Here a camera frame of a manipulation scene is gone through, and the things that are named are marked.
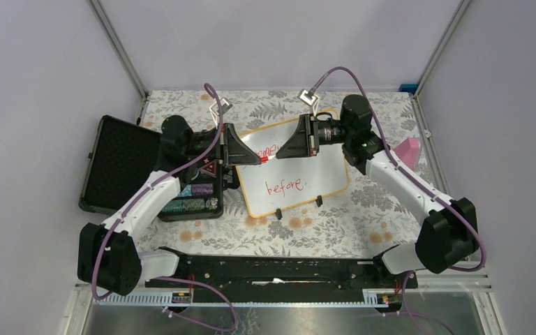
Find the floral patterned table mat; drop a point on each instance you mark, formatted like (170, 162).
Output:
(359, 222)

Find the black poker chip case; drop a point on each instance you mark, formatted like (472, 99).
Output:
(121, 160)

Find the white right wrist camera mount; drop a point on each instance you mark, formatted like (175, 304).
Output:
(309, 98)

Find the pink wedge block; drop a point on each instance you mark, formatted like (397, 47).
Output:
(409, 152)

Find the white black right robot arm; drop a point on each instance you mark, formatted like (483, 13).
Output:
(448, 227)

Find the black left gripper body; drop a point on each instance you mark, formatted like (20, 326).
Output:
(202, 143)

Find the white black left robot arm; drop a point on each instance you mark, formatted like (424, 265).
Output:
(108, 257)

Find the yellow framed whiteboard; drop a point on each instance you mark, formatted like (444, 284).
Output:
(286, 183)

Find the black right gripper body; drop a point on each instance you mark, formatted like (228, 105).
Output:
(326, 133)

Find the blue corner bracket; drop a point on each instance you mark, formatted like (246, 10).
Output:
(408, 88)

